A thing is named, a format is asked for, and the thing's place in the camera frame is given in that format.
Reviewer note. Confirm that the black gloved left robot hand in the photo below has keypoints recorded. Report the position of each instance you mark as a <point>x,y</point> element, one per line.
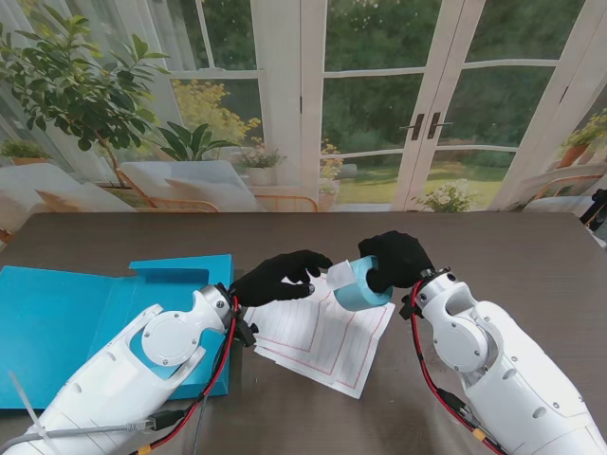
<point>270,284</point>

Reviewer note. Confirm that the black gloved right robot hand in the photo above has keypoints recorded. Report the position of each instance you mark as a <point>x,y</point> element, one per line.
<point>403,260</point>

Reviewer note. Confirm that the blue label roll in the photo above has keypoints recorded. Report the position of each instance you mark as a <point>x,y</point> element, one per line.
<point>358,294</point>

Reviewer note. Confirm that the white peeled label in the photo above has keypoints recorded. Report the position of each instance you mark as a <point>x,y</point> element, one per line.
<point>340,275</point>

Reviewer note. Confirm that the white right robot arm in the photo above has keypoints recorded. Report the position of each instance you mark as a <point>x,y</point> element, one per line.
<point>498,369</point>

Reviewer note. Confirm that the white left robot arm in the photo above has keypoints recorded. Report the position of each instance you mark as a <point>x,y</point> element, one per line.
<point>118,379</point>

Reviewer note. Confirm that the blue file box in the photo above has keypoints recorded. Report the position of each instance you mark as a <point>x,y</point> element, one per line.
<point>47,332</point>

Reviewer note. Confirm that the red lined paper sheet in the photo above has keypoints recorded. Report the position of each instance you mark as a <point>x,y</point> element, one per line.
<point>360,351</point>
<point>294,327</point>

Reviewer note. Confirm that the printed garden window backdrop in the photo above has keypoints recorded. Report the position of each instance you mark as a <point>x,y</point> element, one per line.
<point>370,95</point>

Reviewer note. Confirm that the black stand equipment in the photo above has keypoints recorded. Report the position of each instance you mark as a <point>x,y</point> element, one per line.
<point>596,208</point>

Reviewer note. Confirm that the white zip tie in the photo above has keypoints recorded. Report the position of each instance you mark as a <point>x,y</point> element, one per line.
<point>26,403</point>

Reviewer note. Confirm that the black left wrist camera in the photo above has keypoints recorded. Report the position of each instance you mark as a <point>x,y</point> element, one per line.
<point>246,329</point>

